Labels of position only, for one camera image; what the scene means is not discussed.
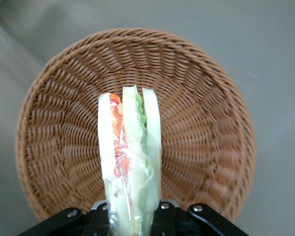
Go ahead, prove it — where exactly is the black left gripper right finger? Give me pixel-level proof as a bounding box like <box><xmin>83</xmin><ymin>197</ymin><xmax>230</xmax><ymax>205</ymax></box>
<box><xmin>149</xmin><ymin>199</ymin><xmax>249</xmax><ymax>236</ymax></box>

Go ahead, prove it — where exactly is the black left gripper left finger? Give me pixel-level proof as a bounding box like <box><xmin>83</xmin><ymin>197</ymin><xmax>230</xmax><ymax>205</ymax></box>
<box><xmin>16</xmin><ymin>200</ymin><xmax>112</xmax><ymax>236</ymax></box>

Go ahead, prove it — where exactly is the triangle sandwich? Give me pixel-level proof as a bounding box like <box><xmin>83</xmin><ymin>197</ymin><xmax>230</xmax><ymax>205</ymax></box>
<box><xmin>97</xmin><ymin>84</ymin><xmax>163</xmax><ymax>236</ymax></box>

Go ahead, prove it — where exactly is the round brown wicker basket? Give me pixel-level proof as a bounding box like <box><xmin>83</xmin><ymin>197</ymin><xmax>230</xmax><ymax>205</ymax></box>
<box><xmin>14</xmin><ymin>28</ymin><xmax>256</xmax><ymax>225</ymax></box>

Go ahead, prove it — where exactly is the brown table cover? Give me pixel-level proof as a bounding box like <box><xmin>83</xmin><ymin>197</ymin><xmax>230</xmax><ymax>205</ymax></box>
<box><xmin>0</xmin><ymin>0</ymin><xmax>295</xmax><ymax>236</ymax></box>

